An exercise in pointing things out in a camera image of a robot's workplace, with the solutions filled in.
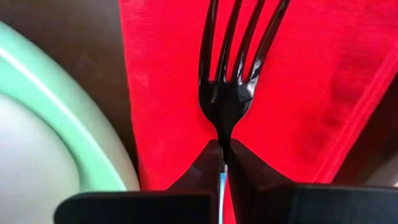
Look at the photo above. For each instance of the green plate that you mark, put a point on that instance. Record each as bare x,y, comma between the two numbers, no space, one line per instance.
77,124

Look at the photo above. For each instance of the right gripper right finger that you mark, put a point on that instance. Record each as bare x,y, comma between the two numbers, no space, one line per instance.
311,205

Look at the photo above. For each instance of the red cloth napkin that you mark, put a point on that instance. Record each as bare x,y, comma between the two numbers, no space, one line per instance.
311,77

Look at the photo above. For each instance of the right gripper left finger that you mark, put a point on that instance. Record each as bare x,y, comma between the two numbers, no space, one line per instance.
140,208

